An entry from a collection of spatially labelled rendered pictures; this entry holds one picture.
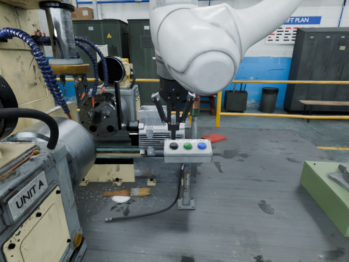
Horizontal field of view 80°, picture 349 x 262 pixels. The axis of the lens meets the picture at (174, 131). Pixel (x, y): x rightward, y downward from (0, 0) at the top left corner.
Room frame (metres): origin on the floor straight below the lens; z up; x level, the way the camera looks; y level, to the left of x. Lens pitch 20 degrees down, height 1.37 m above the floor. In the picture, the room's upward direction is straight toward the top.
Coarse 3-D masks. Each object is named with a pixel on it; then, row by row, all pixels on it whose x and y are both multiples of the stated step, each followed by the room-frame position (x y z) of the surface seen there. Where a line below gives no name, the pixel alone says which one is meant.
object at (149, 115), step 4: (140, 108) 0.93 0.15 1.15; (144, 108) 0.96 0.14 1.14; (148, 108) 0.98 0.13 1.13; (152, 108) 0.98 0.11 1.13; (156, 108) 0.98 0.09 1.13; (164, 108) 0.96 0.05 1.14; (140, 112) 0.88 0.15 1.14; (144, 112) 0.88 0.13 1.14; (148, 112) 0.88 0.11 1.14; (152, 112) 0.88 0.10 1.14; (156, 112) 0.88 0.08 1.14; (164, 112) 0.88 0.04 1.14; (140, 116) 0.88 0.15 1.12; (144, 116) 0.88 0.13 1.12; (148, 116) 0.88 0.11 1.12; (152, 116) 0.88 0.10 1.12; (156, 116) 0.88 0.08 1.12; (140, 120) 0.88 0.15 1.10; (144, 120) 0.88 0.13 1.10; (148, 120) 0.88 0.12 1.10; (152, 120) 0.88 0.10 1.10; (156, 120) 0.88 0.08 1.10; (160, 120) 0.88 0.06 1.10; (144, 124) 0.88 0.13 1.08; (148, 124) 0.88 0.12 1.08; (152, 124) 0.88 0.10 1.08; (156, 124) 0.88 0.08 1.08; (160, 124) 0.88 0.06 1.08; (164, 124) 0.88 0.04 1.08
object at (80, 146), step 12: (60, 120) 0.68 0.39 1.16; (72, 120) 0.71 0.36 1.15; (24, 132) 0.56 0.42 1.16; (36, 132) 0.56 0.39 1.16; (48, 132) 0.58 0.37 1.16; (60, 132) 0.61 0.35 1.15; (72, 132) 0.64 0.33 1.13; (84, 132) 0.69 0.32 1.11; (72, 144) 0.60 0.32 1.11; (84, 144) 0.65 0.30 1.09; (72, 156) 0.56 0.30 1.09; (84, 156) 0.62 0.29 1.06; (96, 156) 0.72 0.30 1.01; (72, 168) 0.55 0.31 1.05; (84, 168) 0.60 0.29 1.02; (72, 180) 0.54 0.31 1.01
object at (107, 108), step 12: (96, 96) 1.15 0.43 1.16; (108, 96) 1.17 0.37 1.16; (120, 96) 1.30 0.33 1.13; (84, 108) 1.14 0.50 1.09; (96, 108) 1.14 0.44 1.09; (108, 108) 1.14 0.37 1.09; (84, 120) 1.14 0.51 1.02; (96, 120) 1.14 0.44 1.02; (108, 120) 1.14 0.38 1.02; (96, 132) 1.14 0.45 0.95; (108, 132) 1.14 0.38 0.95
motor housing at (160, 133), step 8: (144, 128) 0.87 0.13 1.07; (160, 128) 0.87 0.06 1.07; (144, 136) 0.84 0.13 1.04; (152, 136) 0.84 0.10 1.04; (160, 136) 0.84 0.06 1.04; (168, 136) 0.84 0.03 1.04; (176, 136) 0.84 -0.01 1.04; (144, 144) 0.84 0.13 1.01; (152, 144) 0.84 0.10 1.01; (160, 144) 0.84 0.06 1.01; (160, 152) 0.88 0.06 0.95
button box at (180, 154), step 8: (168, 144) 0.69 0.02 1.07; (192, 144) 0.69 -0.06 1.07; (208, 144) 0.69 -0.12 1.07; (168, 152) 0.66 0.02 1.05; (176, 152) 0.66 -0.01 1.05; (184, 152) 0.66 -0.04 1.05; (192, 152) 0.66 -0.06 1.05; (200, 152) 0.66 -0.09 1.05; (208, 152) 0.66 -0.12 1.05; (168, 160) 0.67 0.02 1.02; (176, 160) 0.67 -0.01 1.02; (184, 160) 0.67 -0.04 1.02; (192, 160) 0.67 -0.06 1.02; (200, 160) 0.67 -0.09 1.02; (208, 160) 0.67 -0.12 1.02
